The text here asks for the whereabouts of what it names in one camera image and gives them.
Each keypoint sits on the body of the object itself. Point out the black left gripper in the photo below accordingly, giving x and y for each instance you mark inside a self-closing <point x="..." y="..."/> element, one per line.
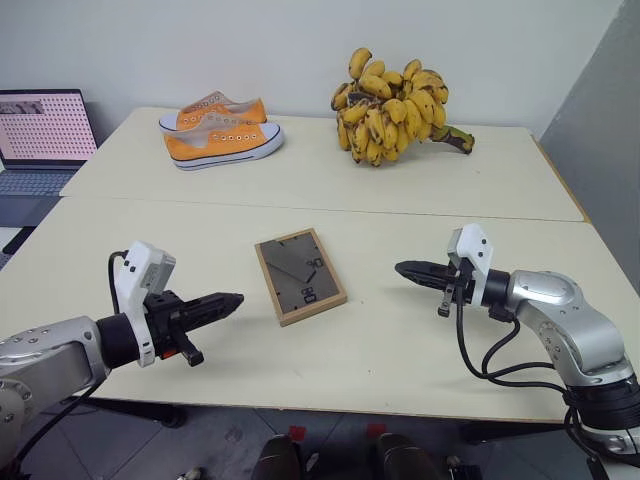
<point x="165" y="315"/>

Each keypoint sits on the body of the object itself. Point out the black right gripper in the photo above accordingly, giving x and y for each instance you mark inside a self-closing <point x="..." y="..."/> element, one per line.
<point x="463" y="282"/>

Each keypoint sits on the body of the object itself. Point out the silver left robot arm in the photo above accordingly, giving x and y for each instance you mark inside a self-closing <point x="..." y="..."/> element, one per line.
<point x="55" y="350"/>

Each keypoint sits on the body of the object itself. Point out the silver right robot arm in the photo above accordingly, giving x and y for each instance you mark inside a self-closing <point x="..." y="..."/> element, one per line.
<point x="565" y="310"/>

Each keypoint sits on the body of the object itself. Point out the wooden framed square clock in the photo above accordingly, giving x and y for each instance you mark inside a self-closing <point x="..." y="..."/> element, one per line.
<point x="300" y="280"/>

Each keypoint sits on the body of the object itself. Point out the yellow banana bunch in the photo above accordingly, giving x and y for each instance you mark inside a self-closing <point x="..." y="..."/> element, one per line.
<point x="395" y="120"/>

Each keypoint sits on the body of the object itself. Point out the orange canvas sneaker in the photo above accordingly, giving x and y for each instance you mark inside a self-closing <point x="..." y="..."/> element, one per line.
<point x="225" y="147"/>
<point x="235" y="112"/>

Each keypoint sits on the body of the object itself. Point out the dark rounded shape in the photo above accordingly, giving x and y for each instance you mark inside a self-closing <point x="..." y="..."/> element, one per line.
<point x="280" y="460"/>
<point x="405" y="457"/>

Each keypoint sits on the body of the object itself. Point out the grey laptop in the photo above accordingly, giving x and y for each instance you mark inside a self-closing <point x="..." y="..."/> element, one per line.
<point x="45" y="130"/>

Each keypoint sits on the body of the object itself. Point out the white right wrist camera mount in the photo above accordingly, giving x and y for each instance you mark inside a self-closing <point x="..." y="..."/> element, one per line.
<point x="477" y="245"/>

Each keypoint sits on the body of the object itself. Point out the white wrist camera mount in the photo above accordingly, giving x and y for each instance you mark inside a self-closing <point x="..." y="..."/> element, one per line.
<point x="135" y="272"/>
<point x="477" y="245"/>

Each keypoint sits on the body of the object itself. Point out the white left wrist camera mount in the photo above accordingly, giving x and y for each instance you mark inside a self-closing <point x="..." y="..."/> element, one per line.
<point x="135" y="272"/>

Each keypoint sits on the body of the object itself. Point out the black table bracket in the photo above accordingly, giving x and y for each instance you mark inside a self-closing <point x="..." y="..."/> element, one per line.
<point x="500" y="432"/>
<point x="145" y="412"/>

